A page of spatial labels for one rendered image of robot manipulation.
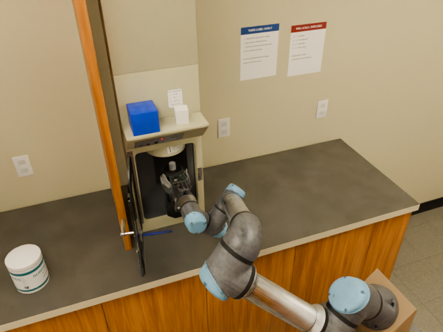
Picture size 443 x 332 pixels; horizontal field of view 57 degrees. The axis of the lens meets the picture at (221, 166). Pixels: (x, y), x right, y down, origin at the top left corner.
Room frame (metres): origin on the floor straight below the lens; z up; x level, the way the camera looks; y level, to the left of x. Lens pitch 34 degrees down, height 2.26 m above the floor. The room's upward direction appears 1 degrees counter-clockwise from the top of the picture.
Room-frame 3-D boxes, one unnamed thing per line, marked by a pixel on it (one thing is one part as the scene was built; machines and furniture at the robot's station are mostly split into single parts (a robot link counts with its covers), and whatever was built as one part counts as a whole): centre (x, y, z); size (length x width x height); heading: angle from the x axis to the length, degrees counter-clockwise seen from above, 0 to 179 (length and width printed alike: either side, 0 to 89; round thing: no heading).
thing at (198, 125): (1.39, 0.21, 1.46); 0.32 x 0.12 x 0.10; 110
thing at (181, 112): (1.41, 0.15, 1.54); 0.05 x 0.05 x 0.06; 11
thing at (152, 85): (1.56, 0.28, 1.32); 0.32 x 0.25 x 0.77; 110
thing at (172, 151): (1.54, 0.25, 1.34); 0.18 x 0.18 x 0.05
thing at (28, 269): (1.11, 0.78, 1.01); 0.13 x 0.13 x 0.15
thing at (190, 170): (1.56, 0.28, 1.19); 0.26 x 0.24 x 0.35; 110
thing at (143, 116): (1.36, 0.29, 1.55); 0.10 x 0.10 x 0.09; 20
